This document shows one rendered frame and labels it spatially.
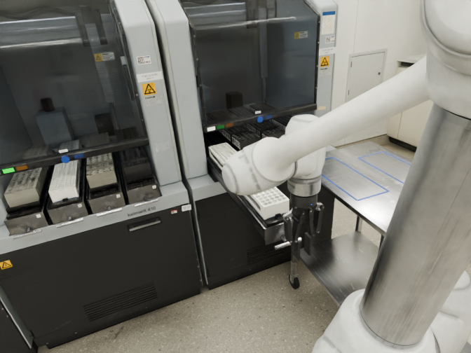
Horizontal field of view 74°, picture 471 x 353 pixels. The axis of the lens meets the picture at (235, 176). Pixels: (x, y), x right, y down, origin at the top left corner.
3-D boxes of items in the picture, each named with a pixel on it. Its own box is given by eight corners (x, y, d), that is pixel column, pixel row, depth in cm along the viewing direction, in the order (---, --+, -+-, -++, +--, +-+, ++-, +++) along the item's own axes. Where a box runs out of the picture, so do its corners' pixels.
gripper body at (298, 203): (309, 180, 92) (308, 206, 96) (283, 188, 90) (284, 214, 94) (324, 192, 86) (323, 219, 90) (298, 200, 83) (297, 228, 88)
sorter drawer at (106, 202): (92, 156, 190) (87, 142, 186) (115, 151, 194) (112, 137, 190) (92, 220, 130) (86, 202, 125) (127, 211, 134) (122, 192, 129)
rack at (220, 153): (209, 157, 159) (207, 146, 156) (228, 153, 162) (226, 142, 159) (230, 183, 134) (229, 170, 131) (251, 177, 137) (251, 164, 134)
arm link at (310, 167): (304, 159, 91) (268, 173, 86) (305, 106, 84) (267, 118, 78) (333, 172, 83) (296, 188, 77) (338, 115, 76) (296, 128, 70)
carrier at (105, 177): (117, 180, 141) (113, 168, 138) (117, 182, 139) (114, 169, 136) (90, 186, 137) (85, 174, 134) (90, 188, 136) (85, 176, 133)
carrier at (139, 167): (151, 171, 146) (148, 160, 143) (152, 174, 144) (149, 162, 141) (125, 178, 142) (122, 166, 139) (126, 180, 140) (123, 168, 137)
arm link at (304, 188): (281, 169, 87) (281, 188, 90) (298, 183, 80) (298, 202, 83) (309, 162, 90) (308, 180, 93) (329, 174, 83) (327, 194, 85)
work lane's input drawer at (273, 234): (205, 167, 165) (202, 152, 160) (229, 162, 169) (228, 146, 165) (270, 253, 104) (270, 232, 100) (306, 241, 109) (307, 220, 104)
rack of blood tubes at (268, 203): (233, 185, 133) (231, 171, 130) (254, 178, 136) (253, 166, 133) (264, 223, 108) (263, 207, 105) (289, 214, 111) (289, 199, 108)
